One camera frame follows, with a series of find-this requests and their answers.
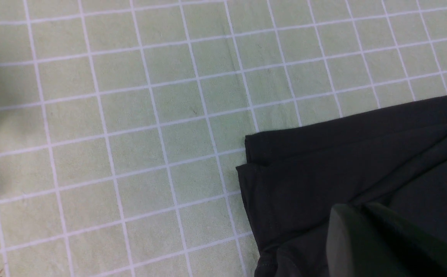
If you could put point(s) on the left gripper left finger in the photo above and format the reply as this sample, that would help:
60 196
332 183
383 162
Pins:
354 248

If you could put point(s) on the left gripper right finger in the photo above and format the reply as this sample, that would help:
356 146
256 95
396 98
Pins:
422 254

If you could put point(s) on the dark gray long-sleeved shirt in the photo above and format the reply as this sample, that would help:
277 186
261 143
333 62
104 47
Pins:
394 156

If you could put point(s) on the green checkered table mat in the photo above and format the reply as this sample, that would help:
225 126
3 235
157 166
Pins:
122 121

